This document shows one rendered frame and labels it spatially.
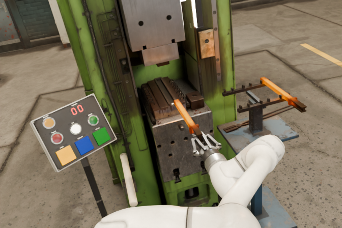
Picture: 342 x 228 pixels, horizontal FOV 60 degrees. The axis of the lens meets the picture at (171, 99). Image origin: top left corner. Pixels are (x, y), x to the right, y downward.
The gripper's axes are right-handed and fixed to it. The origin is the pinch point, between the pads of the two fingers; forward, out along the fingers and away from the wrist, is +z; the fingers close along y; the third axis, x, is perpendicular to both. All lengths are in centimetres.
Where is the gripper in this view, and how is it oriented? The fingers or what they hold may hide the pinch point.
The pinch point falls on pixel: (197, 133)
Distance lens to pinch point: 138.0
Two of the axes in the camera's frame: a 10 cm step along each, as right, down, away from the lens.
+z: -2.6, -4.5, 8.6
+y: 9.5, -2.5, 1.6
